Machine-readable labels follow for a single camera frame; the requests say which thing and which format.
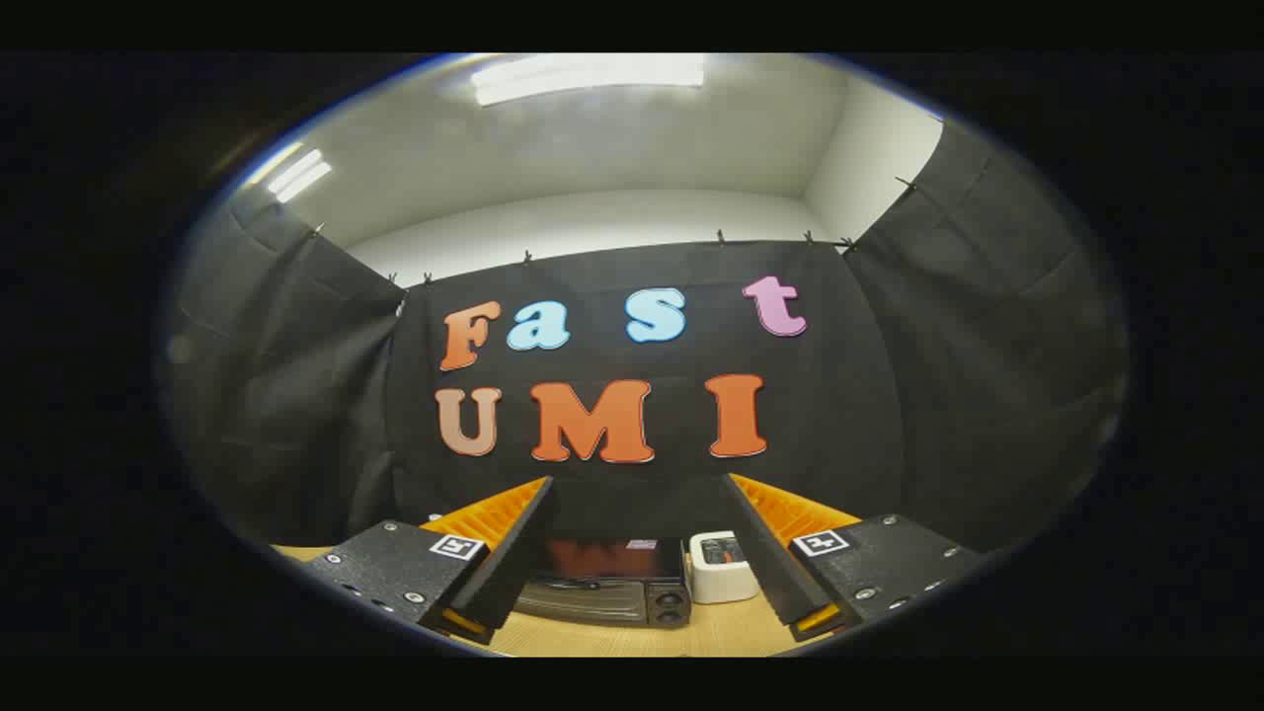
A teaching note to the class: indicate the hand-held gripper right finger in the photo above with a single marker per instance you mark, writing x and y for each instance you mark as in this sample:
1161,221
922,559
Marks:
765,553

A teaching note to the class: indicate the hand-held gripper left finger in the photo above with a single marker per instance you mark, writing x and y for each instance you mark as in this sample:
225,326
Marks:
513,563

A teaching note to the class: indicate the black toaster oven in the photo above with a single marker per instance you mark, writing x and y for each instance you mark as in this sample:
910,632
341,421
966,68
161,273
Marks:
602,597

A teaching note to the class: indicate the white bread toaster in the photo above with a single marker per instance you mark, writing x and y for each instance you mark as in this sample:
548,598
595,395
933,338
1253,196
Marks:
721,585

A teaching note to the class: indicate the black backdrop cloth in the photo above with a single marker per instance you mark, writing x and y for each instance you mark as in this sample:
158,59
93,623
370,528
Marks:
839,395

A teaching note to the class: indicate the small ceiling light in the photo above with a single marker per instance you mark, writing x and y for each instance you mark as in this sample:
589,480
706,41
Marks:
299,176

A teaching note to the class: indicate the long ceiling light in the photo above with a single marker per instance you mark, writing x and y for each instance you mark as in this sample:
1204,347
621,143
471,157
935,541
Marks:
588,77

